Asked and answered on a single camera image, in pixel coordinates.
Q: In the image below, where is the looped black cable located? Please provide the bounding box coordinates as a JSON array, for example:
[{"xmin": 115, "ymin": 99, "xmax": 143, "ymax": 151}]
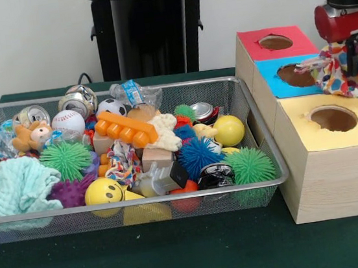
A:
[{"xmin": 77, "ymin": 71, "xmax": 95, "ymax": 87}]

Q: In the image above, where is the yellow smiley face ball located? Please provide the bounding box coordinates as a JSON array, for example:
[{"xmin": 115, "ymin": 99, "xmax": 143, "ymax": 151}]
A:
[{"xmin": 82, "ymin": 175, "xmax": 125, "ymax": 207}]

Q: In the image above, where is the silver wire mesh bin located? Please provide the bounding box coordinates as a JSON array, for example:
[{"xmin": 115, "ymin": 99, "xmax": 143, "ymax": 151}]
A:
[{"xmin": 0, "ymin": 69, "xmax": 294, "ymax": 244}]

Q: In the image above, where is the dark green table cloth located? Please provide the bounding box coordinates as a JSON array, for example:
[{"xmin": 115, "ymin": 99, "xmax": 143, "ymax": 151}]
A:
[{"xmin": 0, "ymin": 51, "xmax": 358, "ymax": 268}]

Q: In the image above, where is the blue spiky rubber ball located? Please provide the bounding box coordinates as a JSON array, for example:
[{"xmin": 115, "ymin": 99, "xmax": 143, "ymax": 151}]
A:
[{"xmin": 175, "ymin": 134, "xmax": 228, "ymax": 174}]

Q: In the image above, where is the plain yellow ball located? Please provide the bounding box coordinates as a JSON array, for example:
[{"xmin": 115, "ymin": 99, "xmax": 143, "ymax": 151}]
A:
[{"xmin": 211, "ymin": 113, "xmax": 248, "ymax": 149}]

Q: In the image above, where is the wooden box with three holes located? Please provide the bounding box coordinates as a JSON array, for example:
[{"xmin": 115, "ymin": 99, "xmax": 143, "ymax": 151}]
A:
[{"xmin": 230, "ymin": 17, "xmax": 358, "ymax": 230}]

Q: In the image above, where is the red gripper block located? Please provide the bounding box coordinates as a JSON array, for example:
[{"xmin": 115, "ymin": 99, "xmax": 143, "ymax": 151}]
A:
[{"xmin": 313, "ymin": 0, "xmax": 358, "ymax": 79}]

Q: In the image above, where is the cream fluffy cloth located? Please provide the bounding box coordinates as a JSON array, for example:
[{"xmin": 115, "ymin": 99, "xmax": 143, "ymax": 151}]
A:
[{"xmin": 145, "ymin": 111, "xmax": 184, "ymax": 154}]

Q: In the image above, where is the brown teddy bear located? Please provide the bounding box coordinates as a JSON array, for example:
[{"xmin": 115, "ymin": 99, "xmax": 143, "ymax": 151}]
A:
[{"xmin": 9, "ymin": 119, "xmax": 54, "ymax": 154}]

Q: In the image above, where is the colourful dotted cloth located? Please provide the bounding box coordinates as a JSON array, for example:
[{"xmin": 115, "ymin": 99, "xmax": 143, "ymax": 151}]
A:
[{"xmin": 292, "ymin": 39, "xmax": 358, "ymax": 109}]

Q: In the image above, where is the green spiky rubber ball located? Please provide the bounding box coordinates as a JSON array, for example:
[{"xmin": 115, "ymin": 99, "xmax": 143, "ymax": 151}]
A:
[
  {"xmin": 37, "ymin": 138, "xmax": 94, "ymax": 186},
  {"xmin": 222, "ymin": 144, "xmax": 277, "ymax": 187}
]

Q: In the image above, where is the white baseball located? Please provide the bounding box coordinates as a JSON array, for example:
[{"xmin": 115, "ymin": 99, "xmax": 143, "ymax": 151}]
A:
[{"xmin": 50, "ymin": 108, "xmax": 88, "ymax": 139}]

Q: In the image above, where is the mint green knitted cloth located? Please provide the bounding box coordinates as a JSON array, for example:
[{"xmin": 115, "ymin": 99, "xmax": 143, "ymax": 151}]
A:
[{"xmin": 0, "ymin": 152, "xmax": 66, "ymax": 218}]

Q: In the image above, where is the orange plastic block toy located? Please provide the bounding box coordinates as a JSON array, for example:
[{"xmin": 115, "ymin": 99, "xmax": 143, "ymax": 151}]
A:
[{"xmin": 93, "ymin": 105, "xmax": 161, "ymax": 153}]

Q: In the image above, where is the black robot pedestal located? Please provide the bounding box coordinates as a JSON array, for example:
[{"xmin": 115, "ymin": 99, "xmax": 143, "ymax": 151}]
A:
[{"xmin": 79, "ymin": 0, "xmax": 226, "ymax": 86}]

